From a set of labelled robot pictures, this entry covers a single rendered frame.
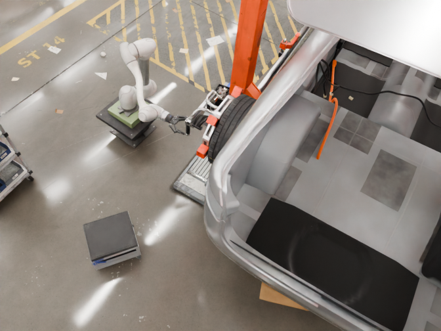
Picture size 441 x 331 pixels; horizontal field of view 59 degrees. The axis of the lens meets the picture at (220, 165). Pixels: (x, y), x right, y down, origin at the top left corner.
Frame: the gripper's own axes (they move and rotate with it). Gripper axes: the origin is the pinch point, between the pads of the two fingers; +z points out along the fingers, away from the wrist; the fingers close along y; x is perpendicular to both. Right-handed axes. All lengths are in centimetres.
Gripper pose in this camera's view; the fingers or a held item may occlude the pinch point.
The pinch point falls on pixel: (188, 128)
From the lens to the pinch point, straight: 337.4
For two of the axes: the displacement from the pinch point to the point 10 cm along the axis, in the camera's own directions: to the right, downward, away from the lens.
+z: 8.6, 4.6, -2.2
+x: 0.7, -5.4, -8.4
